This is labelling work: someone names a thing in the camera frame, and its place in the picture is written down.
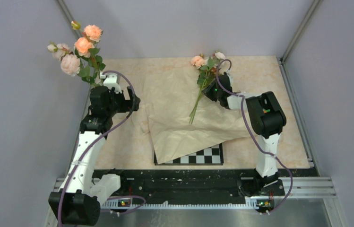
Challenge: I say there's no orange rose flower stem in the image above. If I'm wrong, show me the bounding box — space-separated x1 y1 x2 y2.
71 21 105 87

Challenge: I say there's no white rose flower stem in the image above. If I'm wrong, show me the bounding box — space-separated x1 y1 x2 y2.
47 42 95 86

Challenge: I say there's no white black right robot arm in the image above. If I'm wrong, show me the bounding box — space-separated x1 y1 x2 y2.
201 73 286 195

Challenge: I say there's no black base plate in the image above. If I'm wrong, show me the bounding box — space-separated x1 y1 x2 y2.
93 169 293 205

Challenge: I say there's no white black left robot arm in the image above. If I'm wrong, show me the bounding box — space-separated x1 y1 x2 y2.
48 86 140 227

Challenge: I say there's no aluminium frame rail right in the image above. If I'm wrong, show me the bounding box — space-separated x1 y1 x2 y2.
276 0 323 176

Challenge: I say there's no orange kraft wrapping paper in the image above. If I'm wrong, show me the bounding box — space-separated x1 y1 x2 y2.
140 66 249 163

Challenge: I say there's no aluminium front rail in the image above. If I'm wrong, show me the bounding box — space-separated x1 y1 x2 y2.
51 177 337 210

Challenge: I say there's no pink rose flower stem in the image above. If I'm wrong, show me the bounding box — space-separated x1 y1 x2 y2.
189 51 226 124

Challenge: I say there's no black white checkerboard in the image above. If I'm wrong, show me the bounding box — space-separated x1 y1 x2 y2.
154 143 224 166

